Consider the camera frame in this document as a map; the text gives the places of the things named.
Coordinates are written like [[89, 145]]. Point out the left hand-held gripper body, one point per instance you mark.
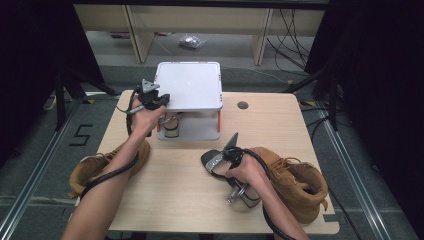
[[148, 98]]

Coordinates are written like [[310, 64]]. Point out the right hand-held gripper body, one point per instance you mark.
[[233, 156]]

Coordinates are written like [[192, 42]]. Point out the white two-tier shoe rack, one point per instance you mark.
[[190, 86]]

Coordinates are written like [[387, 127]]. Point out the tan suede lace-up boot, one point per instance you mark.
[[86, 170], [300, 186]]

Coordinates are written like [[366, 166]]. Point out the person's left hand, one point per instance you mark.
[[145, 121]]

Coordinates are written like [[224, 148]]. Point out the person's right hand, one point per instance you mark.
[[251, 171]]

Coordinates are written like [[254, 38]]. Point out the dark round table grommet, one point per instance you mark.
[[242, 105]]

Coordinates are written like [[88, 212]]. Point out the clear plastic bag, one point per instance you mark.
[[192, 41]]

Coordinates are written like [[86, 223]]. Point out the black metal stand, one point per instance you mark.
[[333, 100], [60, 100]]

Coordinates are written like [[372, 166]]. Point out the beige wooden desk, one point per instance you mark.
[[200, 18]]

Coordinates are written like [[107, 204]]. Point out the yellow black floor tape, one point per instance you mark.
[[308, 103], [290, 81]]

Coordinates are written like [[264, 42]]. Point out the black curtain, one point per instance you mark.
[[33, 66], [383, 83]]

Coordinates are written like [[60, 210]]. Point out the metal floor rail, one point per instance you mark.
[[350, 173], [36, 170], [100, 95]]

